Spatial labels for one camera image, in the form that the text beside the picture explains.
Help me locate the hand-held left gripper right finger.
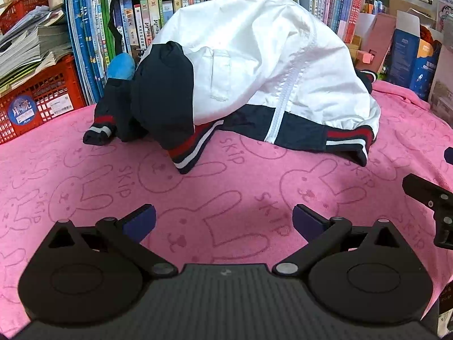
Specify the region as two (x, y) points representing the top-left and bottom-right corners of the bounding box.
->
(273, 203), (403, 277)

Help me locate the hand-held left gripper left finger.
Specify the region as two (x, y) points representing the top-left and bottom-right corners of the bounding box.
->
(48, 203), (179, 280)

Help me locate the white and navy jacket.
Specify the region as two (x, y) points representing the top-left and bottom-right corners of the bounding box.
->
(83, 0), (382, 175)

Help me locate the pink rabbit print blanket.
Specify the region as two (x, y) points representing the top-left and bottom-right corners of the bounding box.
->
(0, 80), (453, 340)

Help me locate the blue cardboard box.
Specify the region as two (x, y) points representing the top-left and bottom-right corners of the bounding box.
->
(384, 10), (443, 100)

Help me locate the pink cardboard box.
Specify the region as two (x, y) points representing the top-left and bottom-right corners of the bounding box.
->
(356, 12), (397, 75)

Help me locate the red plastic crate with sticker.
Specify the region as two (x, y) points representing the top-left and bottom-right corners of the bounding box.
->
(0, 55), (87, 145)

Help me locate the blue plush ball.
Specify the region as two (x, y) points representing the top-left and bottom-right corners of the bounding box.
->
(106, 52), (135, 80)

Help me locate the brown cardboard box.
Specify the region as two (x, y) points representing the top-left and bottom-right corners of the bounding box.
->
(389, 0), (439, 20)

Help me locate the row of thin blue books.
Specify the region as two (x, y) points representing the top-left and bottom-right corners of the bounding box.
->
(65, 0), (121, 105)

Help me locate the row of colourful upright books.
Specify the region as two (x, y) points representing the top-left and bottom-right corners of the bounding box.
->
(212, 0), (365, 43)

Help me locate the row of assorted paperback books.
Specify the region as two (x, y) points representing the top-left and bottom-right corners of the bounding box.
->
(118, 0), (213, 64)

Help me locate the stack of magazines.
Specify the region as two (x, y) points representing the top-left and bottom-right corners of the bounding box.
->
(0, 9), (73, 89)

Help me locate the small red plastic crate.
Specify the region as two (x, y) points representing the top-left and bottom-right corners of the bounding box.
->
(0, 0), (48, 35)

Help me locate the black strap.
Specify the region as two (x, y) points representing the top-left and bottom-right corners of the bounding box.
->
(108, 0), (124, 57)

